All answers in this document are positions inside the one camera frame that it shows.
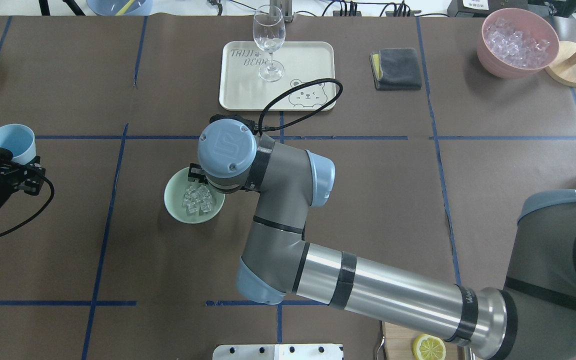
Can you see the pink bowl of ice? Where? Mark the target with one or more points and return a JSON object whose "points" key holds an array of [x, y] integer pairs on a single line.
{"points": [[515, 43]]}

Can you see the ice cubes in bowl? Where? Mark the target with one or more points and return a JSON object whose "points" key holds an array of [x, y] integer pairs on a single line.
{"points": [[197, 200]]}

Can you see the green bowl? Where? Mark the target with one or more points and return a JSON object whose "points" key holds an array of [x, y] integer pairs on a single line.
{"points": [[173, 194]]}

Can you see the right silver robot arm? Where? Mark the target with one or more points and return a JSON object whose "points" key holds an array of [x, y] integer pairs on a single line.
{"points": [[444, 208]]}

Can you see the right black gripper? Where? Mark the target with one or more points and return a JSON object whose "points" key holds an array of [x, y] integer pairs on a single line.
{"points": [[195, 172]]}

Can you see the blue bowl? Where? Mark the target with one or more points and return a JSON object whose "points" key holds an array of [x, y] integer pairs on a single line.
{"points": [[112, 7]]}

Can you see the light blue cup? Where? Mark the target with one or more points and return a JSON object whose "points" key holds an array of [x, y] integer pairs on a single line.
{"points": [[19, 139]]}

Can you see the lemon half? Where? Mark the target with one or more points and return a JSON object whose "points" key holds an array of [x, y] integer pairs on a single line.
{"points": [[428, 347]]}

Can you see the wine glass on tray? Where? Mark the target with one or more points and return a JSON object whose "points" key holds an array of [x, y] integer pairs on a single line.
{"points": [[269, 34]]}

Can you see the wooden cutting board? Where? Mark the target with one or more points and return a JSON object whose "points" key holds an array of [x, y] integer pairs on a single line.
{"points": [[398, 344]]}

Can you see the aluminium frame post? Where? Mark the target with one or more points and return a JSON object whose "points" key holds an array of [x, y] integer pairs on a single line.
{"points": [[286, 7]]}

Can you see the black tripod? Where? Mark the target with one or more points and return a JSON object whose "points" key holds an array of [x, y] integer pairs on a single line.
{"points": [[60, 8]]}

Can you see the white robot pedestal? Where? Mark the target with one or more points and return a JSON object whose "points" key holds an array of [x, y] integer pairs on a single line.
{"points": [[283, 351]]}

